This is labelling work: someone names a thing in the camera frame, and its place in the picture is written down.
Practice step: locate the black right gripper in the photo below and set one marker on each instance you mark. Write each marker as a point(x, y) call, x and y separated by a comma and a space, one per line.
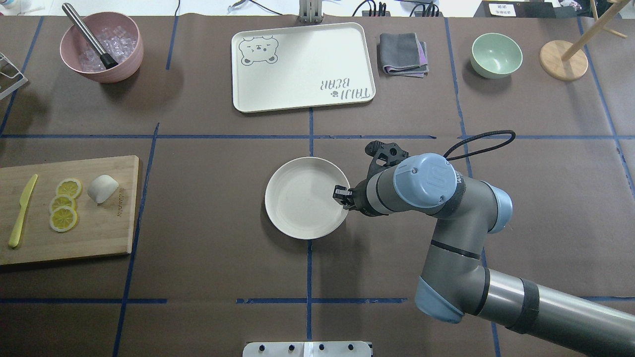
point(358, 195)

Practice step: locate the cream round plate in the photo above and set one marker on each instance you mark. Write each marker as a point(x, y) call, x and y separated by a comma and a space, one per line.
point(298, 198)

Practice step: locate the white steamed bun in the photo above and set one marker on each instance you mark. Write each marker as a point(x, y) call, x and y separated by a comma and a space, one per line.
point(101, 188)

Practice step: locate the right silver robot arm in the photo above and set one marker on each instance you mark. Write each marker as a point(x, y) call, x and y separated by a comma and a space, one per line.
point(453, 282)

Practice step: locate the cream bear tray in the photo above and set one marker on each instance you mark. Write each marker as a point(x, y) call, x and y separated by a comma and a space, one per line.
point(301, 67)

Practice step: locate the grey folded cloth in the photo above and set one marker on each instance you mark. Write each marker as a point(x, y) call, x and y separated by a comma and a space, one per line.
point(403, 54)

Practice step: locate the black power strip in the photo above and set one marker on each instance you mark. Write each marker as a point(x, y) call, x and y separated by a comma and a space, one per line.
point(402, 8)

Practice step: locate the green bowl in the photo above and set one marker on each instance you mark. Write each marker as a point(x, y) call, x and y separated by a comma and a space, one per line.
point(495, 56)

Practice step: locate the black phone stand box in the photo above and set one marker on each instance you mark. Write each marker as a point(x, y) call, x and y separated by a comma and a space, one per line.
point(515, 8)

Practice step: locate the bamboo cutting board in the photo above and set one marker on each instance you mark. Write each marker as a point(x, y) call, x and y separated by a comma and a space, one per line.
point(101, 230)

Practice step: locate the wooden mug tree stand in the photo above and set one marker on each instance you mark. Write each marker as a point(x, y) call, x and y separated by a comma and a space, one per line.
point(567, 61)

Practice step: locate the lemon slice top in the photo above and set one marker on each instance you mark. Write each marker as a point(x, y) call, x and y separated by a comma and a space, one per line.
point(71, 187)

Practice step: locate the lemon slice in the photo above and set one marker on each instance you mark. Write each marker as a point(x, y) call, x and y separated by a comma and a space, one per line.
point(71, 187)
point(62, 200)
point(63, 219)

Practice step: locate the pink bowl with ice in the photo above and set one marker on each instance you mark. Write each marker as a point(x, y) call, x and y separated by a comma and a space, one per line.
point(119, 35)

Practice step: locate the lemon slice middle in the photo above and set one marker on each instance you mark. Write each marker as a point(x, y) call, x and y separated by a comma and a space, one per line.
point(62, 200)

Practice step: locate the lemon slice bottom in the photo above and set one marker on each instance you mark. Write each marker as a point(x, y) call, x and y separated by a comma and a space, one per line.
point(63, 219)

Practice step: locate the yellow plastic knife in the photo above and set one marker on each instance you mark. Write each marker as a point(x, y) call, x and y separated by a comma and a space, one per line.
point(24, 201)

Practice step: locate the cup rack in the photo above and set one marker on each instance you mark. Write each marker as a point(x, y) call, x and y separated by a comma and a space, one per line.
point(11, 78)

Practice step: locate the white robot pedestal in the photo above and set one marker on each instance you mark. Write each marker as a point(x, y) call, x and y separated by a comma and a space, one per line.
point(309, 349)

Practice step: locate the aluminium frame post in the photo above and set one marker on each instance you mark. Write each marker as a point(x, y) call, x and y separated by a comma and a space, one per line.
point(310, 11)

